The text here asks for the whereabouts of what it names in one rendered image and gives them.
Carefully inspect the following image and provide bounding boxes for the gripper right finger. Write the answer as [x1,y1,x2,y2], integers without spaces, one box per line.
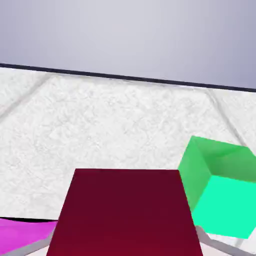
[195,225,256,256]

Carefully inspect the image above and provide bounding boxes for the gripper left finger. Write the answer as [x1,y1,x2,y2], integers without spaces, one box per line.
[0,229,57,256]

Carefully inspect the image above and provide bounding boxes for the small dark red cube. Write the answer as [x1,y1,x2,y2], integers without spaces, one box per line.
[45,168,204,256]

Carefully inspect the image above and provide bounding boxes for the small green cube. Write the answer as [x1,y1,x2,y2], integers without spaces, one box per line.
[177,135,256,240]

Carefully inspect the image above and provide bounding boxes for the large magenta box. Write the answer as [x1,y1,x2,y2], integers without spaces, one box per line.
[0,217,59,256]

